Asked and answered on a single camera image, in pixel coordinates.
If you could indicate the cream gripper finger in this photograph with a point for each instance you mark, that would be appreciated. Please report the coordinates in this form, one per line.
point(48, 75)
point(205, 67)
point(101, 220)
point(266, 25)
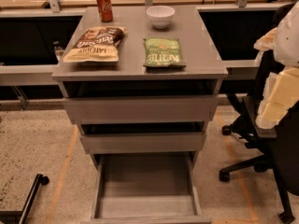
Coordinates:
point(266, 42)
point(280, 93)

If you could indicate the brown chip bag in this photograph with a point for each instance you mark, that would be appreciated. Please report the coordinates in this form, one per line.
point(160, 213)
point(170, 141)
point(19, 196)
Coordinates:
point(97, 44)

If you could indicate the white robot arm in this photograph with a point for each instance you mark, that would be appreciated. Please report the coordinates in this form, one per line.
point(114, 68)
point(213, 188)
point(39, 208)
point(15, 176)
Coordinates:
point(286, 43)

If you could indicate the green chip bag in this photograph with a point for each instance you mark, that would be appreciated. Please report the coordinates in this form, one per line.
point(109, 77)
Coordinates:
point(163, 52)

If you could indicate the grey top drawer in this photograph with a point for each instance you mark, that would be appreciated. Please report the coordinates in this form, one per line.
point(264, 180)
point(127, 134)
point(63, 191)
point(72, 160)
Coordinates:
point(138, 109)

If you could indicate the grey drawer cabinet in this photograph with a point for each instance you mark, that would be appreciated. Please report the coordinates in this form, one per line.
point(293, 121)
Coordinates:
point(202, 75)

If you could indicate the grey open bottom drawer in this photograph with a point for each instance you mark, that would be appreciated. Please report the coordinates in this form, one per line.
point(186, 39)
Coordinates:
point(149, 188)

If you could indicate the black office chair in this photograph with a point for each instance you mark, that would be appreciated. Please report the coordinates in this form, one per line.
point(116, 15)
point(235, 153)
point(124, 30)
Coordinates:
point(279, 145)

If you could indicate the white bowl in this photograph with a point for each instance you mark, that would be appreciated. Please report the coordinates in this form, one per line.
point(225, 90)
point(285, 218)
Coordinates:
point(160, 17)

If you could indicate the red soda can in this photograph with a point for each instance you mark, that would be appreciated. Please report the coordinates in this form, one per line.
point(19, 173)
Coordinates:
point(105, 10)

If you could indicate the black metal floor stand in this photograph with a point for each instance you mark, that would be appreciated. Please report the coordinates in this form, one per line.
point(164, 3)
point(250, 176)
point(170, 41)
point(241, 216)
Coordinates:
point(19, 217)

